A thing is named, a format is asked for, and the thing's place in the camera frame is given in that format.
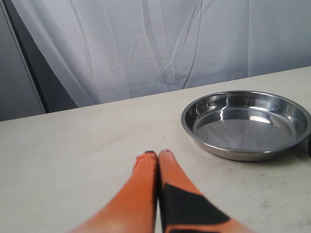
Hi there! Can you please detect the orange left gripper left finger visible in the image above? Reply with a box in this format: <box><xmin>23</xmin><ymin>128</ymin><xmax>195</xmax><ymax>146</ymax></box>
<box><xmin>71</xmin><ymin>151</ymin><xmax>158</xmax><ymax>233</ymax></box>

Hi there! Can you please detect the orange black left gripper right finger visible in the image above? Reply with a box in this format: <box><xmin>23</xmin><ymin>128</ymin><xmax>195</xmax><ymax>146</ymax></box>
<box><xmin>158</xmin><ymin>150</ymin><xmax>253</xmax><ymax>233</ymax></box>

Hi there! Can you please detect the black plastic tool case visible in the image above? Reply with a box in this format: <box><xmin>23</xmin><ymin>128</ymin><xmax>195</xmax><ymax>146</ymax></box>
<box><xmin>308</xmin><ymin>135</ymin><xmax>311</xmax><ymax>158</ymax></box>

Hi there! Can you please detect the round stainless steel pan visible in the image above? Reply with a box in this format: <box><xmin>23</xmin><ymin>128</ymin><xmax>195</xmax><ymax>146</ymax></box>
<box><xmin>181</xmin><ymin>90</ymin><xmax>311</xmax><ymax>162</ymax></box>

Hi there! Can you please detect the white backdrop curtain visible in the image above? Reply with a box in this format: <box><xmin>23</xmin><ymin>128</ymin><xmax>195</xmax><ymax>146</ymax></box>
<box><xmin>13</xmin><ymin>0</ymin><xmax>311</xmax><ymax>107</ymax></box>

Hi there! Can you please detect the dark vertical frame post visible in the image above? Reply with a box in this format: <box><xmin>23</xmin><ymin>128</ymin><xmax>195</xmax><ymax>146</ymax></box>
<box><xmin>3</xmin><ymin>0</ymin><xmax>77</xmax><ymax>113</ymax></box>

